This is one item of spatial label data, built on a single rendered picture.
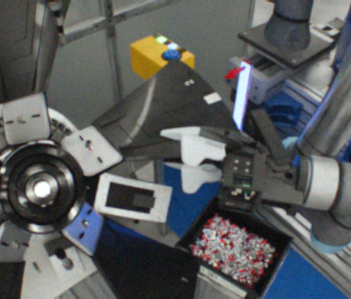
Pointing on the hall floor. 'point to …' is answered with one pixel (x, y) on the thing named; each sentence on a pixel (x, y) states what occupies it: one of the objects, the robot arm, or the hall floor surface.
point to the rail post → (160, 184)
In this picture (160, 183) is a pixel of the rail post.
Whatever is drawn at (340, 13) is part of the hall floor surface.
